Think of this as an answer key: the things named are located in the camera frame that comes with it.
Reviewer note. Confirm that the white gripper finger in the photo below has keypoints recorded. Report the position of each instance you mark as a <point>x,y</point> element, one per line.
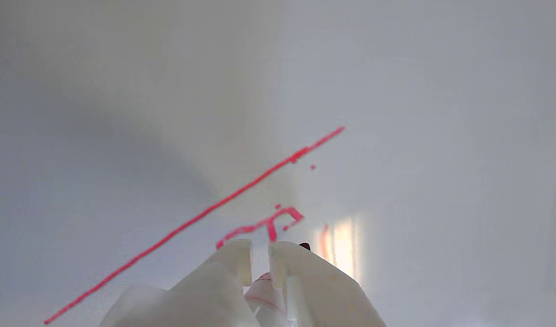
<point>318,295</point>
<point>205,295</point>

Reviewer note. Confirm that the large whiteboard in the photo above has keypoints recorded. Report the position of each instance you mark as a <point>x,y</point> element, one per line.
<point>169,91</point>

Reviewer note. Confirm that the white red whiteboard marker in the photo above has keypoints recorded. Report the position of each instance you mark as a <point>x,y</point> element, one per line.
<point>266,299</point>

